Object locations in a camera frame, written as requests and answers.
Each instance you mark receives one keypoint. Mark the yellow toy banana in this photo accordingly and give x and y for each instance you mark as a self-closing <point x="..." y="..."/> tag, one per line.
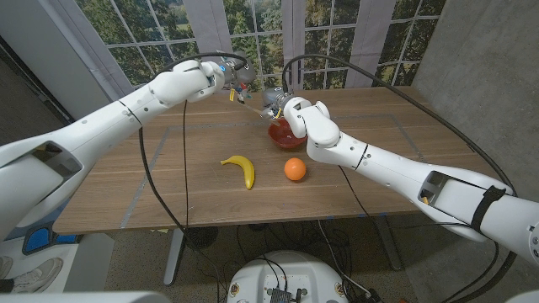
<point x="246" y="168"/>

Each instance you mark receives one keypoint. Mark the printed window backdrop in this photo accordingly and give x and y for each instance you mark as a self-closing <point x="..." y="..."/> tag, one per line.
<point x="337" y="33"/>

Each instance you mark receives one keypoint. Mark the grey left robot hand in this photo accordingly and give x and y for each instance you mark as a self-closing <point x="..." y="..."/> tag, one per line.
<point x="240" y="73"/>

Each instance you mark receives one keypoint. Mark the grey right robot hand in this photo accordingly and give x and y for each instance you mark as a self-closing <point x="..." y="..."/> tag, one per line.
<point x="274" y="100"/>

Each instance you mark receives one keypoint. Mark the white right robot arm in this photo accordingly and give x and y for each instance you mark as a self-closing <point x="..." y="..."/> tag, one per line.
<point x="400" y="168"/>

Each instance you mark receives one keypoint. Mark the red white toothpaste tube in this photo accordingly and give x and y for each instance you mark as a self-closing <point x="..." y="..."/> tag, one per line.
<point x="241" y="88"/>

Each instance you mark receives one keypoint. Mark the red bowl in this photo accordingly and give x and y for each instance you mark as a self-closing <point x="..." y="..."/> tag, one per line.
<point x="284" y="136"/>

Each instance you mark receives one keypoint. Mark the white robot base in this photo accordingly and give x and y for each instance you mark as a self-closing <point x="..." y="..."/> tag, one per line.
<point x="290" y="273"/>

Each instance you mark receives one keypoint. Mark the toy orange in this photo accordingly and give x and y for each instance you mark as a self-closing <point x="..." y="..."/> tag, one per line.
<point x="295" y="169"/>

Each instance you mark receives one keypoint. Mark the white sneaker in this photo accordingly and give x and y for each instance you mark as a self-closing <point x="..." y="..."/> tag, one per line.
<point x="35" y="275"/>

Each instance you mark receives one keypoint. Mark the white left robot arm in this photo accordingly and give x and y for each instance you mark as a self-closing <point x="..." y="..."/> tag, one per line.
<point x="105" y="122"/>

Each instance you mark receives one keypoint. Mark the wooden toothbrush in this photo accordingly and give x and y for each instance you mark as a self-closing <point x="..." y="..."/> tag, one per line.
<point x="254" y="111"/>

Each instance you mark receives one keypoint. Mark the black round fan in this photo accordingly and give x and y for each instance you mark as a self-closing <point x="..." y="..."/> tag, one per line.
<point x="201" y="236"/>

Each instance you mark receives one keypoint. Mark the white table leg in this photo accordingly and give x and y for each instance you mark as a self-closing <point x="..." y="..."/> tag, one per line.
<point x="387" y="244"/>
<point x="172" y="261"/>

